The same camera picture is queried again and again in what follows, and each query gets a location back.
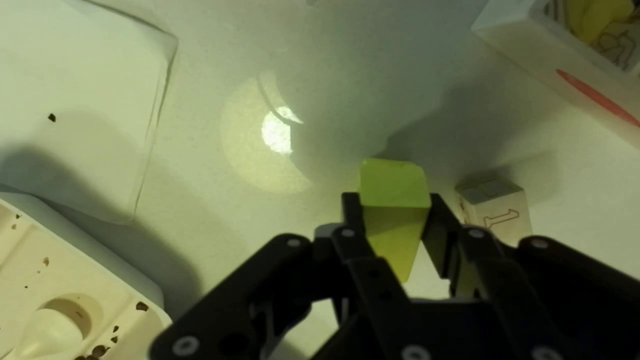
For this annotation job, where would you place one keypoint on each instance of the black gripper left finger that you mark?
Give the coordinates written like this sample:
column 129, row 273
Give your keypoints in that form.
column 280, row 293

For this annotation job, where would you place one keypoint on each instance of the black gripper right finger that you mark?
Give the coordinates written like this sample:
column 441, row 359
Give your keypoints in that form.
column 532, row 286

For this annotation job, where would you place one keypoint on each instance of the small yellow wedge block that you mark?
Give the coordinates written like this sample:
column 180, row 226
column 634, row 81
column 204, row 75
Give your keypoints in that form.
column 394, row 201

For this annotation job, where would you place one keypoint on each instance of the wooden cube with print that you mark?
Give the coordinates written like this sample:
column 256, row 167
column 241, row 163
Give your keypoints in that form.
column 496, row 206

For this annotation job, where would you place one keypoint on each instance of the beige clamshell food container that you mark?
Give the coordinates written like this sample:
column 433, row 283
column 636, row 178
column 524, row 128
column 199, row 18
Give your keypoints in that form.
column 66, row 293

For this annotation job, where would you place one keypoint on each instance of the yellow foam piece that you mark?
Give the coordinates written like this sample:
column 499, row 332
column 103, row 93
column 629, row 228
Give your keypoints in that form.
column 601, row 14

